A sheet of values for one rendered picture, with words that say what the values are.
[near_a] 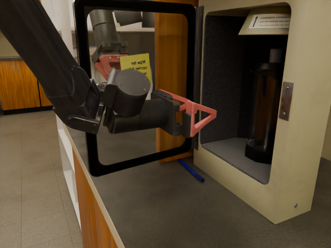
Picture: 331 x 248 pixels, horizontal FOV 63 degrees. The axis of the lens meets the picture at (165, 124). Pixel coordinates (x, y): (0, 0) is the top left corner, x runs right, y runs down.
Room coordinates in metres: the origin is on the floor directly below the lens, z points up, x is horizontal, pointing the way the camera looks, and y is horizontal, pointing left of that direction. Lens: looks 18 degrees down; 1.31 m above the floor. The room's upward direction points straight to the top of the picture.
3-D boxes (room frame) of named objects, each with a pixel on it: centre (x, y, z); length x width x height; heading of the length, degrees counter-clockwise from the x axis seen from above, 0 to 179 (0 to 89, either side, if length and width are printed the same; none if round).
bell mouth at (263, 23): (0.64, -0.25, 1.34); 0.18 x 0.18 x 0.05
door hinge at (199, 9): (0.75, -0.08, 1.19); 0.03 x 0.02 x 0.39; 27
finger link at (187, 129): (0.52, -0.05, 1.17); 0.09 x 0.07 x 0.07; 117
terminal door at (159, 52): (0.66, 0.05, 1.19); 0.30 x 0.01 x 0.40; 123
